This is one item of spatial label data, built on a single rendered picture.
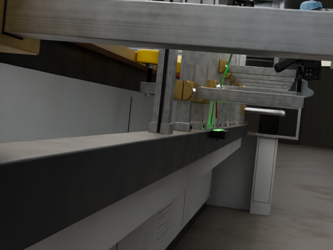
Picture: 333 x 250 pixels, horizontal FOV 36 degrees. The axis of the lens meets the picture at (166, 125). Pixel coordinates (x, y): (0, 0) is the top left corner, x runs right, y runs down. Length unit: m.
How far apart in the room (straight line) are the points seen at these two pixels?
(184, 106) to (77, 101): 0.31
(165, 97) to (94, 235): 0.42
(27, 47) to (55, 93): 0.61
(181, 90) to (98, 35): 0.94
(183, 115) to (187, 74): 0.11
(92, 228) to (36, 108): 0.33
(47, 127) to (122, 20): 0.68
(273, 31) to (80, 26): 0.14
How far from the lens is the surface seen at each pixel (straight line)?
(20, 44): 0.44
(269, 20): 0.37
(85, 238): 0.73
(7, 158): 0.43
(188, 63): 1.34
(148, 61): 1.38
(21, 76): 0.93
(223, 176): 4.29
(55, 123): 1.07
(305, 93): 1.86
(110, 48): 1.21
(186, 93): 1.31
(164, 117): 1.08
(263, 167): 4.14
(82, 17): 0.39
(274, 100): 1.36
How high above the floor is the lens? 0.75
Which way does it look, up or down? 2 degrees down
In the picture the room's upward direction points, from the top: 6 degrees clockwise
